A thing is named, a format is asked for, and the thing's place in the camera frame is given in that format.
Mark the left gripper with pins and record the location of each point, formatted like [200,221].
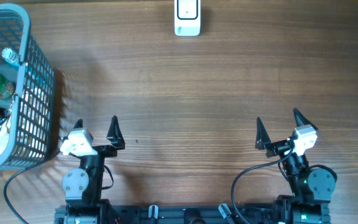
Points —
[115,139]

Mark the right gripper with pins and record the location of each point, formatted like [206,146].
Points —
[263,140]

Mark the blue mouthwash bottle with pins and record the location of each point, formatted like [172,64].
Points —
[11,57]

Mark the beige clear food pouch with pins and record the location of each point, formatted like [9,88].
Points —
[5,131]

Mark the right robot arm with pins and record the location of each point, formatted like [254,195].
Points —
[311,186]

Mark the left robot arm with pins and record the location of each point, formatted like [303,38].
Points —
[83,185]

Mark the white barcode scanner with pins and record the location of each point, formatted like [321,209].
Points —
[187,18]

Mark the grey plastic shopping basket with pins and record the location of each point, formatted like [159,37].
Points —
[32,101]

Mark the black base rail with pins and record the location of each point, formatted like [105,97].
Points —
[191,214]

